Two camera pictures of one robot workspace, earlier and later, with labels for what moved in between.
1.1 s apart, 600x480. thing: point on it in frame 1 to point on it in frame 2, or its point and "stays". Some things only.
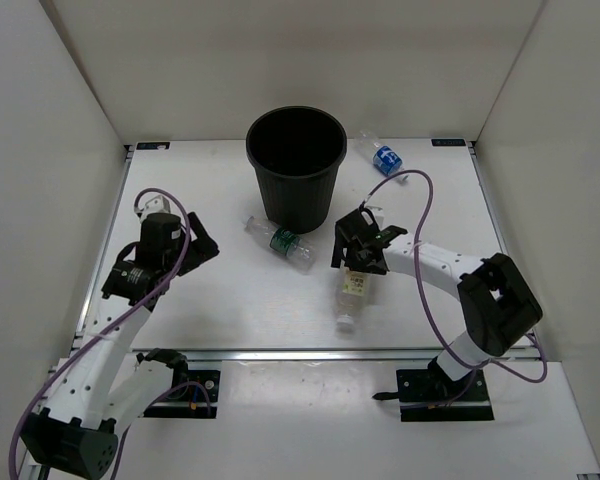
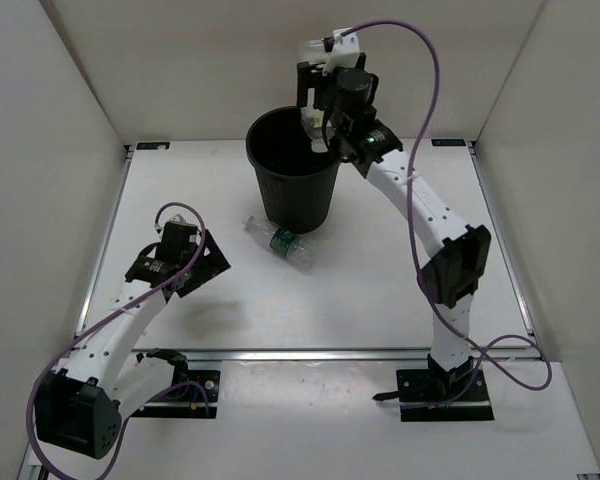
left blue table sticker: (152, 145) stays
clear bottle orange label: (352, 293) to (312, 121)
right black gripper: (351, 261) to (309, 73)
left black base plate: (193, 395) stays
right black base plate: (433, 395) stays
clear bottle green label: (293, 246) stays
